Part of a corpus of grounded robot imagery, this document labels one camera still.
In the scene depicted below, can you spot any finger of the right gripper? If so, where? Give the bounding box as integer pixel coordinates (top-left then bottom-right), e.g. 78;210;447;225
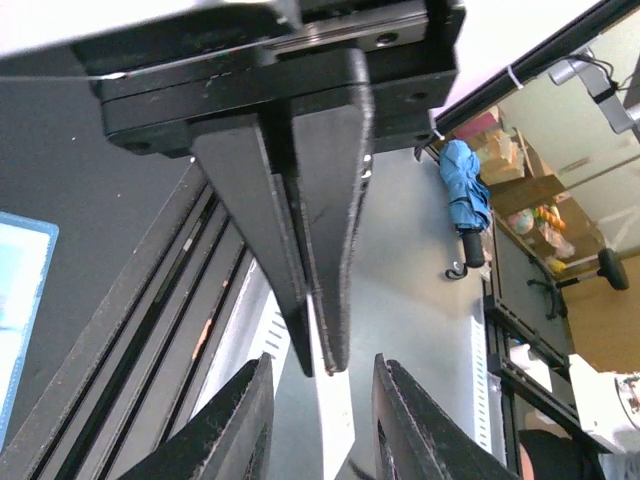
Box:
193;114;313;377

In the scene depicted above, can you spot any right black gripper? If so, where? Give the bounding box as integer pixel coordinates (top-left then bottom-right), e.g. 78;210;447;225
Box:
71;1;466;374

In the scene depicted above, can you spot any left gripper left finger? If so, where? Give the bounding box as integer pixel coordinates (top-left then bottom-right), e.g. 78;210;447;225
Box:
122;353;274;480

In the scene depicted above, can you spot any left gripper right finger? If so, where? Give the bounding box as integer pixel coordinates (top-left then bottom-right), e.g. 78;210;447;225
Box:
372;353;517;480

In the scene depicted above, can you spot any white card red pattern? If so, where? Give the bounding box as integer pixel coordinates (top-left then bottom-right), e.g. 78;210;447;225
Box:
307;294;355;480

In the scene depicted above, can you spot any blue folded umbrella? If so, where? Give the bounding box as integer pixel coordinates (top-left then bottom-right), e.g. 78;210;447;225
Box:
439;140;491;280

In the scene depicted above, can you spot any black office chair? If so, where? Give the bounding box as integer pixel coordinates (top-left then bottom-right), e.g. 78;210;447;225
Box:
526;248;629;320

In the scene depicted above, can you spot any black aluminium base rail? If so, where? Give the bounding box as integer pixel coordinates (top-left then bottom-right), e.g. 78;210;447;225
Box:
1;166;256;479

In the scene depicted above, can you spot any white slotted cable duct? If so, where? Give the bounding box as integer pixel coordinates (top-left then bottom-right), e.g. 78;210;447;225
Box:
192;265;491;449

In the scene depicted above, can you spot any right frame post black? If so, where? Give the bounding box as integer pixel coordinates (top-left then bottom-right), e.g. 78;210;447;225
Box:
435;0;639;134

